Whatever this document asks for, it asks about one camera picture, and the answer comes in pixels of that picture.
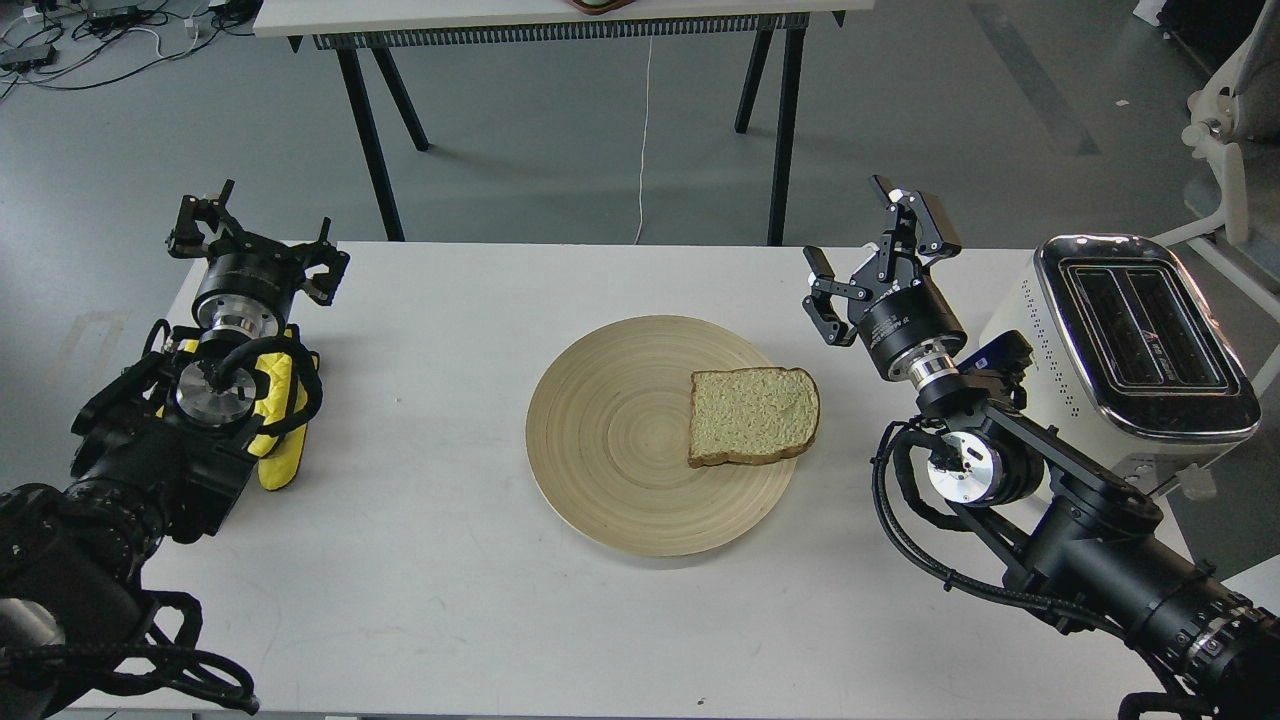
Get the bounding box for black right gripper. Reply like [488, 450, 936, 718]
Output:
[803, 176, 968, 380]

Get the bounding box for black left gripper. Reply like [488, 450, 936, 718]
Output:
[166, 179, 349, 336]

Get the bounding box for slice of brown bread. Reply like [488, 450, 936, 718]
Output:
[687, 366, 820, 468]

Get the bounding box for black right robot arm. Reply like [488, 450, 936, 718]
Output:
[803, 176, 1277, 719]

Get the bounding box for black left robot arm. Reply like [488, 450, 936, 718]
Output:
[3, 181, 349, 719]

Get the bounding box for white chrome toaster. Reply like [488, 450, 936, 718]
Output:
[980, 234, 1261, 496]

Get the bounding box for yellow cloth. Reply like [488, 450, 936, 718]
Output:
[175, 352, 308, 491]

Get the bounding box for white background table black legs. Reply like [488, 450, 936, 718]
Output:
[252, 1, 874, 246]

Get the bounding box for round wooden plate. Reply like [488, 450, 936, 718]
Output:
[525, 315, 797, 557]

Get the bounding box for brown bowl on background table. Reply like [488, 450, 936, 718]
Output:
[568, 0, 634, 15]

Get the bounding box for floor cables and power strips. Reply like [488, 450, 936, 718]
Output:
[0, 0, 262, 101]

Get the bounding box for white hanging cable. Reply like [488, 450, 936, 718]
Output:
[634, 36, 655, 245]

